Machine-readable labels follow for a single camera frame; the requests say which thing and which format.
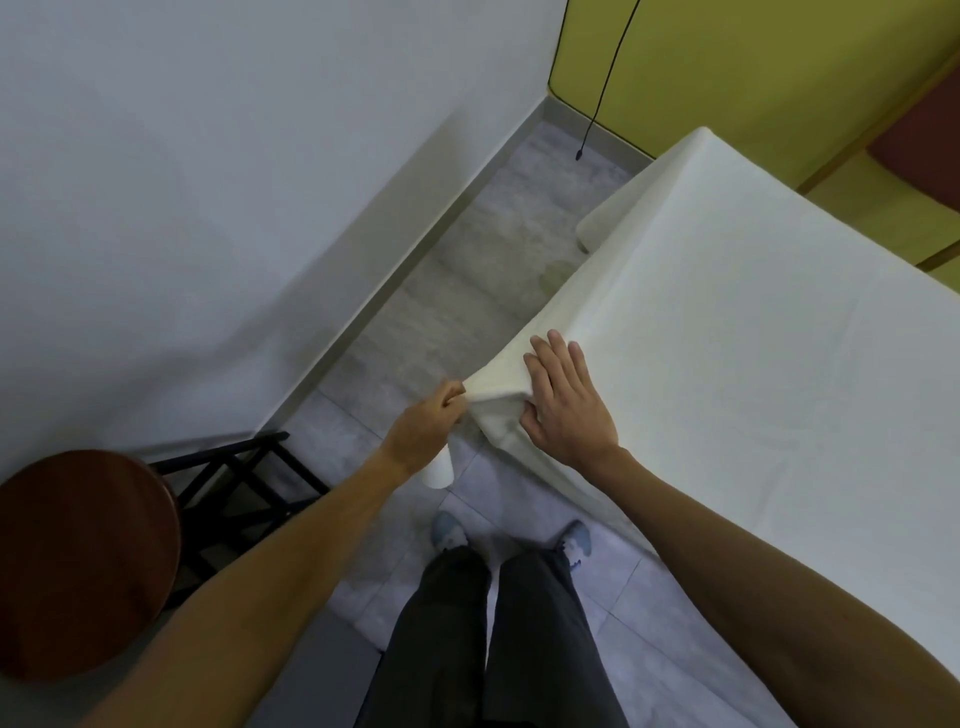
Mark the dark red cushion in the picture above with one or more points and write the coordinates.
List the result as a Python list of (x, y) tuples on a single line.
[(926, 146)]

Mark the person's right grey shoe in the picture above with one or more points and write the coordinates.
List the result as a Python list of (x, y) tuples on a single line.
[(577, 541)]

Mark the person's right hand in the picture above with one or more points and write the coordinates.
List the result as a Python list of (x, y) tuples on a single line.
[(574, 420)]

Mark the person's left grey shoe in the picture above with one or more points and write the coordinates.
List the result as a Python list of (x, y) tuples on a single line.
[(448, 531)]

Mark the person's right little finger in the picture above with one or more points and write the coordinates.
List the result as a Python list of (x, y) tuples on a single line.
[(579, 366)]

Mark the person's left thumb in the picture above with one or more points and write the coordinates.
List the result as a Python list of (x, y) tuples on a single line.
[(453, 388)]

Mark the yellow-green panel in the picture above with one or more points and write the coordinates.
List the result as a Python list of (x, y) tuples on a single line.
[(735, 67)]

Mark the person's left forearm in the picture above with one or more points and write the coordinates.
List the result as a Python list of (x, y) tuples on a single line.
[(277, 585)]

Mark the white table leg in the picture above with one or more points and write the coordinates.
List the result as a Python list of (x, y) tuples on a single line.
[(439, 472), (596, 225)]

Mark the person's grey shoe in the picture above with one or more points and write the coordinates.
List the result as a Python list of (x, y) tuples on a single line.
[(577, 541), (448, 531)]

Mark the dark grey trousers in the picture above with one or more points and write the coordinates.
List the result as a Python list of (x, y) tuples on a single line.
[(450, 645)]

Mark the black stool frame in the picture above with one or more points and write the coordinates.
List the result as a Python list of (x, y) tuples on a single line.
[(225, 487)]

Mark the person's right thumb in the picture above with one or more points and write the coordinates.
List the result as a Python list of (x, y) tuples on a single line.
[(532, 427)]

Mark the brown round stool seat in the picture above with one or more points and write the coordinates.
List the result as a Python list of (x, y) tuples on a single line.
[(82, 562)]

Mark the person's right forearm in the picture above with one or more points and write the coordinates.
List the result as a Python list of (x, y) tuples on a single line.
[(750, 592)]

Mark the person's right middle finger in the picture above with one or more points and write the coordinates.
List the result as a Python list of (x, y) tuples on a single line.
[(544, 358)]

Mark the person's left hand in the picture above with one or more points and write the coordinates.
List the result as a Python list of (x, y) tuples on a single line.
[(424, 431)]

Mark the white tablecloth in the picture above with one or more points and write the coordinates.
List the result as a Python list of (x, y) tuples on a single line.
[(750, 337)]

